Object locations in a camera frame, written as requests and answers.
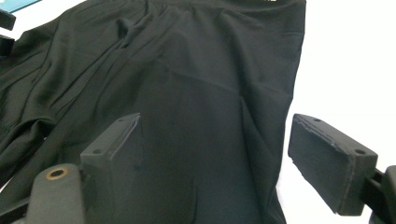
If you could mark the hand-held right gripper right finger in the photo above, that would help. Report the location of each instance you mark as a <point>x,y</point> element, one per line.
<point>327,161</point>

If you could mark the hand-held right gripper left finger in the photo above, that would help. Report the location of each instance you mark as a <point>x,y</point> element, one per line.
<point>99,174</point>

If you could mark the light blue plastic basket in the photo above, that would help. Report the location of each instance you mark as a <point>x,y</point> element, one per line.
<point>15,3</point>

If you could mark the black pants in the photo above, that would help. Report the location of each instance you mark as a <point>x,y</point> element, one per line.
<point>202,77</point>

